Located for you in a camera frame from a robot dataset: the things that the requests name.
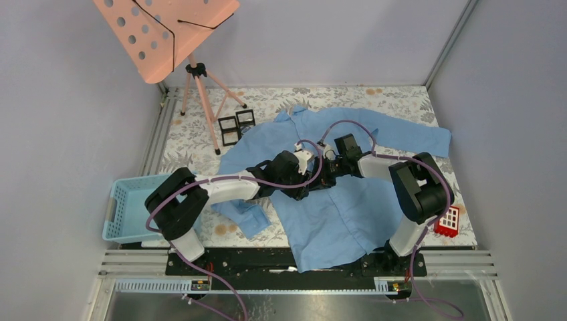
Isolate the light blue button shirt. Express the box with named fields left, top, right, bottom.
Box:
left=218, top=106, right=451, bottom=272

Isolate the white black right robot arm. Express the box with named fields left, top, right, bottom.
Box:
left=308, top=134, right=455, bottom=276

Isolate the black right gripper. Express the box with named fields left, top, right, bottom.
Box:
left=308, top=156, right=347, bottom=193

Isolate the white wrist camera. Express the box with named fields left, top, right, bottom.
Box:
left=293, top=142, right=314, bottom=175
left=318, top=141, right=337, bottom=161

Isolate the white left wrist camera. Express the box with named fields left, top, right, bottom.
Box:
left=293, top=142, right=314, bottom=175

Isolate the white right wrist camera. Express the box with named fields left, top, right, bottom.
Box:
left=318, top=141, right=337, bottom=161

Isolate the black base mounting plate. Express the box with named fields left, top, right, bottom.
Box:
left=165, top=247, right=427, bottom=291

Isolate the floral patterned table mat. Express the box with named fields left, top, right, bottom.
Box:
left=144, top=86, right=478, bottom=247

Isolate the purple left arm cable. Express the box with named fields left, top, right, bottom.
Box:
left=145, top=139, right=324, bottom=321

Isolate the black four-compartment brooch tray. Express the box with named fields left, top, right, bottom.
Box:
left=217, top=109, right=256, bottom=146

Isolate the pink perforated music stand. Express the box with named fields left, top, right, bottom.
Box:
left=93, top=0, right=247, bottom=154

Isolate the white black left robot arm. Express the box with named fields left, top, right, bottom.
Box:
left=144, top=149, right=315, bottom=275

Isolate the light blue plastic basket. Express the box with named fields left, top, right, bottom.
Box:
left=102, top=174, right=169, bottom=244

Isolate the red white grid block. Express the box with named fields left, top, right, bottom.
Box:
left=433, top=206, right=460, bottom=238

